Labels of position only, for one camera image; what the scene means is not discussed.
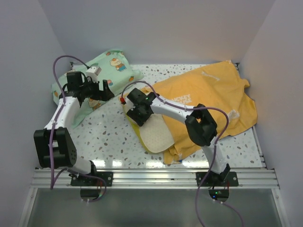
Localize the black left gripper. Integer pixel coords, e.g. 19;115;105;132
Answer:
80;78;114;102

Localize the cream quilted pillow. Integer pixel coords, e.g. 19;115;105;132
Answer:
124;88;175;153

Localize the orange mickey mouse pillowcase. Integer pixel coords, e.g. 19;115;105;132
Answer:
139;60;261;168

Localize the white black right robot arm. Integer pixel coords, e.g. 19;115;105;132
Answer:
124;88;230;186

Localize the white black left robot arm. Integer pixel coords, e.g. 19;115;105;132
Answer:
34;71;114;186

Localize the green cartoon bear pillow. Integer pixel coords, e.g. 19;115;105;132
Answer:
52;50;143;128

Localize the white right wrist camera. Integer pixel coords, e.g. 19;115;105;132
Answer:
120;97;134;112

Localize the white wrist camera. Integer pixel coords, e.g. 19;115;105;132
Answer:
85;66;102;77
120;97;134;112

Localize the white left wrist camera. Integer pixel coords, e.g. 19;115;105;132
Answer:
85;66;102;77

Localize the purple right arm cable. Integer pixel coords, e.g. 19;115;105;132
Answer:
120;80;244;227

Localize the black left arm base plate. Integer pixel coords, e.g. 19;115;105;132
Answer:
69;172;113;187

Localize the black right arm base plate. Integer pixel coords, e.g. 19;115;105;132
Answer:
201;171;239;187

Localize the aluminium mounting rail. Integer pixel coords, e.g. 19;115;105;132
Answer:
29;168;281;189

